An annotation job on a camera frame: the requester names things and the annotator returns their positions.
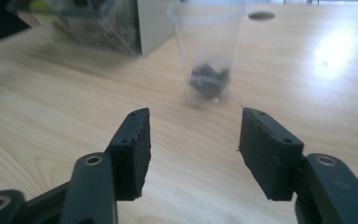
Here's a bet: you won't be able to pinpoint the yellow-green round slices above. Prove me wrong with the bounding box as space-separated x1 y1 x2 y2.
28 0 56 14

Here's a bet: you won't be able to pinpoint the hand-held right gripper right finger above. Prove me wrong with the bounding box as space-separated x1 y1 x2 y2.
237 106 306 203

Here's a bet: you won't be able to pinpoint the clear drawer organizer box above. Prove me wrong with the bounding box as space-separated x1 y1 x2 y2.
5 0 182 58

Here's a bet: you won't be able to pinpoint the dark dried pieces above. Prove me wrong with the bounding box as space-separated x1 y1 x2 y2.
187 63 232 100

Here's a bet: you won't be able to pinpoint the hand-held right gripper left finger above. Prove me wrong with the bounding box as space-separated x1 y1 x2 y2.
104 107 153 202

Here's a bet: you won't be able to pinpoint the black round table grommet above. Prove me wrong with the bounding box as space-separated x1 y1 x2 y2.
247 10 277 22

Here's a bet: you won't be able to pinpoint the clear plastic cup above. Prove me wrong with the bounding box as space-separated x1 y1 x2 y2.
167 0 249 105

